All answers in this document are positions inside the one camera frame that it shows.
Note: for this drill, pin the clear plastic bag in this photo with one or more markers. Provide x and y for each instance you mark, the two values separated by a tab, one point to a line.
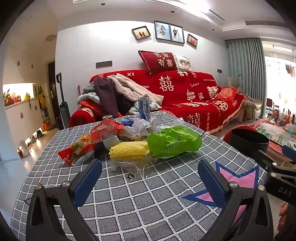
275	129

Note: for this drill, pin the small red top can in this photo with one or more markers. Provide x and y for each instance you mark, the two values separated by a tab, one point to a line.
107	117

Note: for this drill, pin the white paper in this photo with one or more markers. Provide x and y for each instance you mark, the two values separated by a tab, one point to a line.
150	126

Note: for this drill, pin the red snack packet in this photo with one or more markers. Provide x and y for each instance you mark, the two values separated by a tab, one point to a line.
107	129

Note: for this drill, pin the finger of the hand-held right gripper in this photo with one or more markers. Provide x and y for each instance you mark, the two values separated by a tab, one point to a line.
289	151

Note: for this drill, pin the maroon garment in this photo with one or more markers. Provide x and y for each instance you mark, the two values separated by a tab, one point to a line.
108	95

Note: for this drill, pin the white shoe cabinet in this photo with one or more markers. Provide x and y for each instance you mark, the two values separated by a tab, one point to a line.
20	120

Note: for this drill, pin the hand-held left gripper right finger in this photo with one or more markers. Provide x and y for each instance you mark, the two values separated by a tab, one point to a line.
210	180

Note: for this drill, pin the dark door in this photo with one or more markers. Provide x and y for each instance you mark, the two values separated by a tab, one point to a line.
52	81

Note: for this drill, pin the floor lamp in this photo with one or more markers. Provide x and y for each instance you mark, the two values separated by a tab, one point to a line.
241	81

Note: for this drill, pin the ceiling air vent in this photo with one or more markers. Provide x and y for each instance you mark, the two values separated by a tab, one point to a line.
263	22

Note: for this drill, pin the couple portrait picture frame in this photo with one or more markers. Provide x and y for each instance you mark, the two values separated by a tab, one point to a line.
177	33

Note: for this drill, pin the yellow foam fruit net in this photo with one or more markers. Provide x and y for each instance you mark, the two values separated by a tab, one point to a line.
129	150

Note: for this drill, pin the black wall panel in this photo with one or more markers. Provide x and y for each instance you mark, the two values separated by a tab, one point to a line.
104	64

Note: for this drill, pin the upright vacuum cleaner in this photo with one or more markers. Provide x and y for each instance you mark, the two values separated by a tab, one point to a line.
63	111

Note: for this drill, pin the red pillow white characters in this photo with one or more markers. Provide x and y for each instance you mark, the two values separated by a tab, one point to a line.
159	61

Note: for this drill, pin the person's right hand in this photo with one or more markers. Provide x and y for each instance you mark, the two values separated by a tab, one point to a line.
283	210

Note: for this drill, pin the red round stool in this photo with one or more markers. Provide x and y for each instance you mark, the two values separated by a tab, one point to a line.
227	132

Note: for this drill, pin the small red picture frame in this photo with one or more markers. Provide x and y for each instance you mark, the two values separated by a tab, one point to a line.
192	40

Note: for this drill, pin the grey checked tablecloth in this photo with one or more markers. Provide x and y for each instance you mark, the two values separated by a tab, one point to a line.
138	208

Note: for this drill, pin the bride portrait picture frame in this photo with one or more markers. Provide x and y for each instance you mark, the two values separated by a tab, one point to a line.
162	30

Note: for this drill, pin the patterned white grey cloth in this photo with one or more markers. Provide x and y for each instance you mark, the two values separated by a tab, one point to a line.
153	107

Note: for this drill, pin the red covered sofa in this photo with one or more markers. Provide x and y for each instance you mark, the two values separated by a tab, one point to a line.
185	102

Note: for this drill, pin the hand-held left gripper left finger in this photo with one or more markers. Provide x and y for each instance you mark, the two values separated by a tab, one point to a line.
89	178

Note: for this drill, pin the round red table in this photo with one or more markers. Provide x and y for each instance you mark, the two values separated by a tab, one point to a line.
275	148

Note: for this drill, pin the small sunset picture frame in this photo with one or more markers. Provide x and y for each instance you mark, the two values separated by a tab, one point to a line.
141	33

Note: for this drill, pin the green plastic bag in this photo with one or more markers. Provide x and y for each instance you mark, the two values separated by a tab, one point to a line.
171	142

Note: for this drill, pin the red orange snack wrapper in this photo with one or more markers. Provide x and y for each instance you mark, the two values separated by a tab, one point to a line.
74	153

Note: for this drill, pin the board game mat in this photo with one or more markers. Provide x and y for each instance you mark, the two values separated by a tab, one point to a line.
277	140

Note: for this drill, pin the grey blue cloth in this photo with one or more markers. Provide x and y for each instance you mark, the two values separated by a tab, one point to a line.
89	95

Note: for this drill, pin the tall blue white can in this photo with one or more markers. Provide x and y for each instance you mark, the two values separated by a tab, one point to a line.
144	110

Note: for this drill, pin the photo print pillow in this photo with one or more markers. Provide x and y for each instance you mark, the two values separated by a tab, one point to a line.
182	63

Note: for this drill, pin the beige armchair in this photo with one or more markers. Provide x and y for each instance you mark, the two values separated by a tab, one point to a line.
252	106

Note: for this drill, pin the red patterned square cushion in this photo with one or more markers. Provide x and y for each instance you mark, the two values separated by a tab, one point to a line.
227	93

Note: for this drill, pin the clear plastic packaging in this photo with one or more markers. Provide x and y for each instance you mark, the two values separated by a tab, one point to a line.
129	168

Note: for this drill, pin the grey green curtain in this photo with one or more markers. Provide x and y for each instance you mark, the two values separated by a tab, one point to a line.
245	67

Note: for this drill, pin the black trash bin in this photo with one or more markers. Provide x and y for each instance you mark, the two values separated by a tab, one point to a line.
245	144

